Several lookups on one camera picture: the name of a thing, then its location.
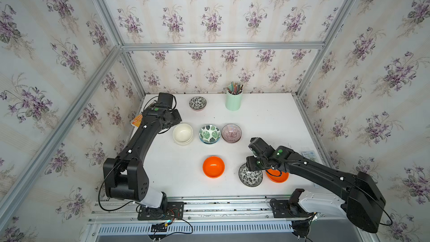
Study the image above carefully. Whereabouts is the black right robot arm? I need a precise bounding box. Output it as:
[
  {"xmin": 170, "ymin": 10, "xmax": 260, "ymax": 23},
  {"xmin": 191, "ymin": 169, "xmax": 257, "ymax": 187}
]
[{"xmin": 246, "ymin": 144, "xmax": 386, "ymax": 234}]

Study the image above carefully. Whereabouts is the yellow illustrated children's book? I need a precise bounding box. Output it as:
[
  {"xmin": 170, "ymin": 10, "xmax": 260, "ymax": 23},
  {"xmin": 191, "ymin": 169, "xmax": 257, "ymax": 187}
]
[{"xmin": 131, "ymin": 114, "xmax": 143, "ymax": 128}]

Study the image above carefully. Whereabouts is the cream white bowl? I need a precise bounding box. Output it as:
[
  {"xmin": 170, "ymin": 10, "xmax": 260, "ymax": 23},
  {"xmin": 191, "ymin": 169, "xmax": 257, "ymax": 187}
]
[{"xmin": 172, "ymin": 123, "xmax": 194, "ymax": 146}]

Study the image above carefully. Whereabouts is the pink floral black-leaf bowl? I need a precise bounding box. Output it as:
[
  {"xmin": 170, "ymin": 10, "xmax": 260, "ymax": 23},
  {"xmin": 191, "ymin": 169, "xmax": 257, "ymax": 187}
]
[{"xmin": 189, "ymin": 96, "xmax": 207, "ymax": 111}]

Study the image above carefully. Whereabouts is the green leaf pattern bowl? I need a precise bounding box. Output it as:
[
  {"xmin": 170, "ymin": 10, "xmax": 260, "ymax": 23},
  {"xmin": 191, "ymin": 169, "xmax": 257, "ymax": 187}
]
[{"xmin": 198, "ymin": 124, "xmax": 221, "ymax": 144}]

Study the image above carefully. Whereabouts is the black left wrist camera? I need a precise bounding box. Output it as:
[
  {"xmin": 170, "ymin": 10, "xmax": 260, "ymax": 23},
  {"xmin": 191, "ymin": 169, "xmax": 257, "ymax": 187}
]
[{"xmin": 157, "ymin": 93, "xmax": 174, "ymax": 109}]

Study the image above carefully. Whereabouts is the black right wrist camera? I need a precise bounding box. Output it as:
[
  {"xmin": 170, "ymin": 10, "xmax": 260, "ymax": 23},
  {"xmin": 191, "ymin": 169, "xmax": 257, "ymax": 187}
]
[{"xmin": 248, "ymin": 137, "xmax": 275, "ymax": 158}]

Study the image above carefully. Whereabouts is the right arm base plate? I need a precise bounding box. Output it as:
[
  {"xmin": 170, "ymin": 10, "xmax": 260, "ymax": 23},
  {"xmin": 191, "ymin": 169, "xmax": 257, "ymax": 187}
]
[{"xmin": 269, "ymin": 199, "xmax": 315, "ymax": 219}]

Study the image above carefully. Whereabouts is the mint green pencil cup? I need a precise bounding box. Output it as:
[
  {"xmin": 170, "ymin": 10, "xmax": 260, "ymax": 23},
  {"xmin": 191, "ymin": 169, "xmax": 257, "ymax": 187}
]
[{"xmin": 225, "ymin": 91, "xmax": 243, "ymax": 112}]

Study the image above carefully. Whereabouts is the coloured pencils bundle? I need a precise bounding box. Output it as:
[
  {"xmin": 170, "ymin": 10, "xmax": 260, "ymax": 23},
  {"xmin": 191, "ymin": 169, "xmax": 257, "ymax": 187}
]
[{"xmin": 227, "ymin": 82, "xmax": 244, "ymax": 95}]

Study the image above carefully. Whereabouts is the clear packaged ruler set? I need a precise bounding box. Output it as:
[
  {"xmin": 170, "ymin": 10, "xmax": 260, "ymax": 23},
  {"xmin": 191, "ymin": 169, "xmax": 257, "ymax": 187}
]
[{"xmin": 299, "ymin": 148, "xmax": 321, "ymax": 163}]

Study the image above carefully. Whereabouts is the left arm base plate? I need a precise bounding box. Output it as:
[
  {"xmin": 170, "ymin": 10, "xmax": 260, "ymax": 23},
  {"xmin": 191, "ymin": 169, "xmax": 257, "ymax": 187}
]
[{"xmin": 137, "ymin": 202, "xmax": 185, "ymax": 221}]

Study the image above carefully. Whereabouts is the black white floral bowl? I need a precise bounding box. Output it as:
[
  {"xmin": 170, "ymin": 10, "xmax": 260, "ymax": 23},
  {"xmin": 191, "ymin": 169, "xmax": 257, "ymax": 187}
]
[{"xmin": 239, "ymin": 164, "xmax": 263, "ymax": 188}]

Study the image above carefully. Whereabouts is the orange plastic bowl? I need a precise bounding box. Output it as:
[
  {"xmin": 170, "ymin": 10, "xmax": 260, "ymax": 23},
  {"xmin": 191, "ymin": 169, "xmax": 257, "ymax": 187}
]
[
  {"xmin": 265, "ymin": 170, "xmax": 289, "ymax": 183},
  {"xmin": 202, "ymin": 156, "xmax": 225, "ymax": 179}
]

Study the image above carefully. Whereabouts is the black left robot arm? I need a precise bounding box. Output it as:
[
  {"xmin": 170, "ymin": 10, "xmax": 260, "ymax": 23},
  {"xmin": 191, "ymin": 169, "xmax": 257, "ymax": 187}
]
[{"xmin": 103, "ymin": 107, "xmax": 182, "ymax": 210}]

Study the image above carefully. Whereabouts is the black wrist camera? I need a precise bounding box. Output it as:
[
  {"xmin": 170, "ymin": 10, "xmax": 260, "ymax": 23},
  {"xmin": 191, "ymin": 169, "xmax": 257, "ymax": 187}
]
[
  {"xmin": 248, "ymin": 137, "xmax": 275, "ymax": 158},
  {"xmin": 157, "ymin": 93, "xmax": 174, "ymax": 109}
]

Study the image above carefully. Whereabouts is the purple striped bowl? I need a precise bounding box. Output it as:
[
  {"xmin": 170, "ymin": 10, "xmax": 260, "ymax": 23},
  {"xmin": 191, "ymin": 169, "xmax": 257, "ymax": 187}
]
[{"xmin": 221, "ymin": 124, "xmax": 242, "ymax": 143}]

